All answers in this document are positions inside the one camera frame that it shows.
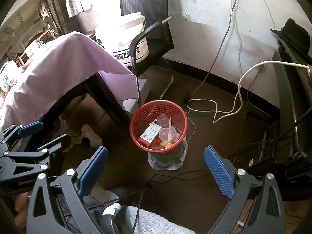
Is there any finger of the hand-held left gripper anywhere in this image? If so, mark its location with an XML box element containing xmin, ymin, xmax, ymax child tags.
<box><xmin>4</xmin><ymin>134</ymin><xmax>72</xmax><ymax>173</ymax></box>
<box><xmin>0</xmin><ymin>121</ymin><xmax>44</xmax><ymax>152</ymax></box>

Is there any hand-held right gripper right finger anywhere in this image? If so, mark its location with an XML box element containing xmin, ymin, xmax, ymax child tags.
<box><xmin>204</xmin><ymin>145</ymin><xmax>285</xmax><ymax>234</ymax></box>

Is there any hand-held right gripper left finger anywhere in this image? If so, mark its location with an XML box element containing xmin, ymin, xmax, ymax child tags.
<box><xmin>26</xmin><ymin>146</ymin><xmax>109</xmax><ymax>234</ymax></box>

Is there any yellow snack packet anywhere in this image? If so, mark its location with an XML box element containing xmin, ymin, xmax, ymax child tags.
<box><xmin>156</xmin><ymin>140</ymin><xmax>172</xmax><ymax>150</ymax></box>

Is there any red and white box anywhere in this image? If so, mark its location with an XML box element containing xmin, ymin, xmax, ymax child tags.
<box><xmin>138</xmin><ymin>123</ymin><xmax>162</xmax><ymax>147</ymax></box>

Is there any red plastic wastebasket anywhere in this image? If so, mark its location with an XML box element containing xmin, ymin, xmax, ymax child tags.
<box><xmin>130</xmin><ymin>100</ymin><xmax>188</xmax><ymax>154</ymax></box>

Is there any person's left hand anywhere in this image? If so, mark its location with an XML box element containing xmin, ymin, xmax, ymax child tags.
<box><xmin>14</xmin><ymin>192</ymin><xmax>33</xmax><ymax>228</ymax></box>

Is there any beige shoe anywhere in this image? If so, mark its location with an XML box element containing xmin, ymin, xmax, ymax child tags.
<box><xmin>82</xmin><ymin>124</ymin><xmax>103</xmax><ymax>148</ymax></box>

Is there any black electronic box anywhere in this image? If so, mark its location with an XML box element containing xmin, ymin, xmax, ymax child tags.
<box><xmin>231</xmin><ymin>141</ymin><xmax>281</xmax><ymax>173</ymax></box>

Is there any white rice cooker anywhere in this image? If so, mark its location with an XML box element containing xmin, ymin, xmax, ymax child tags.
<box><xmin>0</xmin><ymin>61</ymin><xmax>19</xmax><ymax>92</ymax></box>

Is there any purple tablecloth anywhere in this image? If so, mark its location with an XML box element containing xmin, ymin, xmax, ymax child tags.
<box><xmin>0</xmin><ymin>32</ymin><xmax>138</xmax><ymax>137</ymax></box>

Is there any black table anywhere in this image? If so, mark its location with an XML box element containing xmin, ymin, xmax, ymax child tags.
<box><xmin>41</xmin><ymin>71</ymin><xmax>132</xmax><ymax>132</ymax></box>

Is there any white fluffy towel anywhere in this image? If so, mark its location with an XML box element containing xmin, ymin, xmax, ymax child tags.
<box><xmin>127</xmin><ymin>205</ymin><xmax>203</xmax><ymax>234</ymax></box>

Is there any instant noodle cup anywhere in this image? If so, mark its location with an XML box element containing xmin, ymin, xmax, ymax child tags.
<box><xmin>25</xmin><ymin>41</ymin><xmax>40</xmax><ymax>56</ymax></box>

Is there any carved wooden chair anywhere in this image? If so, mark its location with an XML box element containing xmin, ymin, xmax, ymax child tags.
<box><xmin>16</xmin><ymin>26</ymin><xmax>59</xmax><ymax>66</ymax></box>

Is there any dark tall cabinet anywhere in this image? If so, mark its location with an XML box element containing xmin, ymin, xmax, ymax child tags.
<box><xmin>49</xmin><ymin>0</ymin><xmax>71</xmax><ymax>33</ymax></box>

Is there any white plastic bucket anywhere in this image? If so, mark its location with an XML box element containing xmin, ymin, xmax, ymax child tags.
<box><xmin>95</xmin><ymin>12</ymin><xmax>150</xmax><ymax>65</ymax></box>

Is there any black hat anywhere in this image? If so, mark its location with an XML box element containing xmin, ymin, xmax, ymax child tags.
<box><xmin>270</xmin><ymin>18</ymin><xmax>312</xmax><ymax>59</ymax></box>

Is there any black mesh chair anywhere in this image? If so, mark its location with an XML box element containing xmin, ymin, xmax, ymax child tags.
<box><xmin>119</xmin><ymin>0</ymin><xmax>188</xmax><ymax>108</ymax></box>

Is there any thin black cable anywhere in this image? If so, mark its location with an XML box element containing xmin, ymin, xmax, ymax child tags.
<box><xmin>146</xmin><ymin>169</ymin><xmax>210</xmax><ymax>184</ymax></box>

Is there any thick white cable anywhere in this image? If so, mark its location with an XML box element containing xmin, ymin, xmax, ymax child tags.
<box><xmin>213</xmin><ymin>60</ymin><xmax>310</xmax><ymax>124</ymax></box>

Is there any dark metal frame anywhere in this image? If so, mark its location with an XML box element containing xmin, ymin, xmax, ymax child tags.
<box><xmin>272</xmin><ymin>39</ymin><xmax>312</xmax><ymax>166</ymax></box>

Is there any white wall socket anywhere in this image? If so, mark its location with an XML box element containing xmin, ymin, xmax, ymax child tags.
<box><xmin>257</xmin><ymin>58</ymin><xmax>267</xmax><ymax>73</ymax></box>

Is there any grey wall cable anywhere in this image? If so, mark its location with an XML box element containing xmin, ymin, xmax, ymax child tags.
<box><xmin>189</xmin><ymin>0</ymin><xmax>242</xmax><ymax>103</ymax></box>

